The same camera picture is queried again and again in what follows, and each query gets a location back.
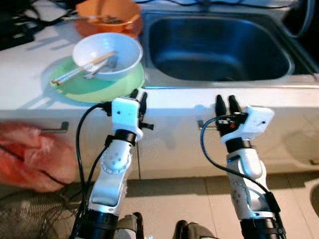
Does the silver fork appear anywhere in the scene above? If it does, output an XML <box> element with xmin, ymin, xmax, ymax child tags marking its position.
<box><xmin>84</xmin><ymin>56</ymin><xmax>119</xmax><ymax>80</ymax></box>

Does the white ribbed bowl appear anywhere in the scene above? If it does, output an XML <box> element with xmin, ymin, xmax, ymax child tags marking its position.
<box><xmin>72</xmin><ymin>33</ymin><xmax>144</xmax><ymax>82</ymax></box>

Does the black kitchen appliance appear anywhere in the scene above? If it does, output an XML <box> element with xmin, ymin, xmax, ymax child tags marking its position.
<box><xmin>282</xmin><ymin>0</ymin><xmax>319</xmax><ymax>75</ymax></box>

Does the white cabinet front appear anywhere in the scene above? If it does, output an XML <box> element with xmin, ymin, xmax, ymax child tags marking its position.
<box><xmin>136</xmin><ymin>105</ymin><xmax>319</xmax><ymax>180</ymax></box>

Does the green plate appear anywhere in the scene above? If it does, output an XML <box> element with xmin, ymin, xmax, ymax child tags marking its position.
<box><xmin>49</xmin><ymin>56</ymin><xmax>146</xmax><ymax>104</ymax></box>

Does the stainless steel sink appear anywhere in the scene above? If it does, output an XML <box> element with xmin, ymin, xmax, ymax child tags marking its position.
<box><xmin>141</xmin><ymin>11</ymin><xmax>319</xmax><ymax>89</ymax></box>

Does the chopstick with silver end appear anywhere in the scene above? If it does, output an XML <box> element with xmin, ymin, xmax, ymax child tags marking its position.
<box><xmin>61</xmin><ymin>14</ymin><xmax>125</xmax><ymax>24</ymax></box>

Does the orange bowl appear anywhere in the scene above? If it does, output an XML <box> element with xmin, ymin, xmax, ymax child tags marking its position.
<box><xmin>76</xmin><ymin>0</ymin><xmax>143</xmax><ymax>36</ymax></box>

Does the robot left leg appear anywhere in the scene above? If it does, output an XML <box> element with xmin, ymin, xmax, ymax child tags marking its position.
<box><xmin>116</xmin><ymin>213</ymin><xmax>145</xmax><ymax>239</ymax></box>

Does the robot leg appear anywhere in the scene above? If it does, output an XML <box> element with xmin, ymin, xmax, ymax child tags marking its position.
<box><xmin>116</xmin><ymin>213</ymin><xmax>145</xmax><ymax>239</ymax></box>
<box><xmin>173</xmin><ymin>220</ymin><xmax>217</xmax><ymax>239</ymax></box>

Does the robot right leg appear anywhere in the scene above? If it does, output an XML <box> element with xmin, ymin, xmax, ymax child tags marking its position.
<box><xmin>173</xmin><ymin>220</ymin><xmax>217</xmax><ymax>239</ymax></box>

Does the red plastic bag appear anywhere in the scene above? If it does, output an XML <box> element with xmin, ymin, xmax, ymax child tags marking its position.
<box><xmin>0</xmin><ymin>121</ymin><xmax>80</xmax><ymax>193</ymax></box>

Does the black power strip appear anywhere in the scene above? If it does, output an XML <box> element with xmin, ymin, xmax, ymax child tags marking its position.
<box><xmin>0</xmin><ymin>12</ymin><xmax>35</xmax><ymax>50</ymax></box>

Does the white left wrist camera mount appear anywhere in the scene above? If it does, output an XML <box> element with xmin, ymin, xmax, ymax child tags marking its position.
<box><xmin>111</xmin><ymin>97</ymin><xmax>145</xmax><ymax>140</ymax></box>

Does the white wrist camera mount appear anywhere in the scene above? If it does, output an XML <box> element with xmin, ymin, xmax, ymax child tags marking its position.
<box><xmin>223</xmin><ymin>106</ymin><xmax>276</xmax><ymax>146</ymax></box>
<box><xmin>111</xmin><ymin>97</ymin><xmax>145</xmax><ymax>140</ymax></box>

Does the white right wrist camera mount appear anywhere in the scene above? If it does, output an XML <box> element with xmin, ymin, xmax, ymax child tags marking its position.
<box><xmin>223</xmin><ymin>106</ymin><xmax>276</xmax><ymax>146</ymax></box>

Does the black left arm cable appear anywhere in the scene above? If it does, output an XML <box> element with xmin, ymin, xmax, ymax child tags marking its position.
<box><xmin>70</xmin><ymin>101</ymin><xmax>114</xmax><ymax>239</ymax></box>

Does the white hose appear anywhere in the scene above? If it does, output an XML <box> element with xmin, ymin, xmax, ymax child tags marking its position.
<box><xmin>292</xmin><ymin>0</ymin><xmax>316</xmax><ymax>38</ymax></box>

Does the wire grille floor fan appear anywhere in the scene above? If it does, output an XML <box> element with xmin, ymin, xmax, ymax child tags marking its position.
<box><xmin>0</xmin><ymin>192</ymin><xmax>85</xmax><ymax>239</ymax></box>

